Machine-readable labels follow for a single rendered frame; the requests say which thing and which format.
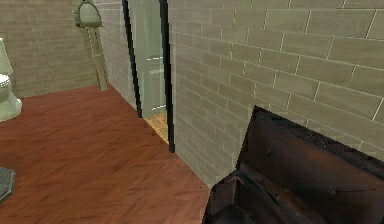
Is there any grey cloth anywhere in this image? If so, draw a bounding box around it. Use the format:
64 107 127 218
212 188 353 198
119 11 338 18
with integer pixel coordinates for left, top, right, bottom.
0 167 17 205

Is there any white toilet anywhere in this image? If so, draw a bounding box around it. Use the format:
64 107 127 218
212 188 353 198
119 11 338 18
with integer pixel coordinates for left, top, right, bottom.
0 37 23 123

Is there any dark brown wooden chest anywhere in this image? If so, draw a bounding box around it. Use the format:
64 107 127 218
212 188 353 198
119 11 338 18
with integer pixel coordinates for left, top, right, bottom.
201 105 384 224

